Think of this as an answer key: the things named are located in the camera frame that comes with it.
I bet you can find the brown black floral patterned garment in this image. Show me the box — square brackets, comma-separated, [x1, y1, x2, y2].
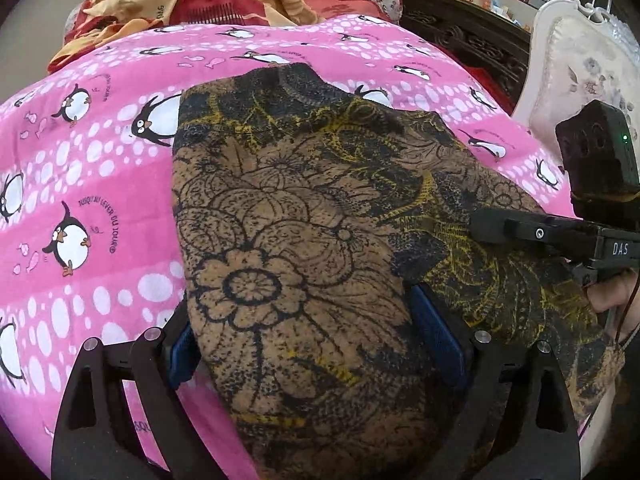
[171, 64, 625, 479]

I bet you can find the person's right hand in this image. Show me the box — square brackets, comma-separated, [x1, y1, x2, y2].
[586, 271, 638, 313]

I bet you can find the dark carved wooden headboard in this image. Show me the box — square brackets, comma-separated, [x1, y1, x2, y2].
[400, 0, 530, 113]

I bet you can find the pink penguin print bed sheet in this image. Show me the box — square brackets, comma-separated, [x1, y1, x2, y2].
[1, 14, 572, 474]

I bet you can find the red orange floral quilt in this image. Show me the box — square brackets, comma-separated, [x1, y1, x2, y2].
[46, 0, 392, 74]

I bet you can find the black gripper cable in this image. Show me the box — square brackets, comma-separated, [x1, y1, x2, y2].
[602, 268, 640, 351]

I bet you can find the black camera box green light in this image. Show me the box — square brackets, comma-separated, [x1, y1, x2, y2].
[555, 100, 639, 231]

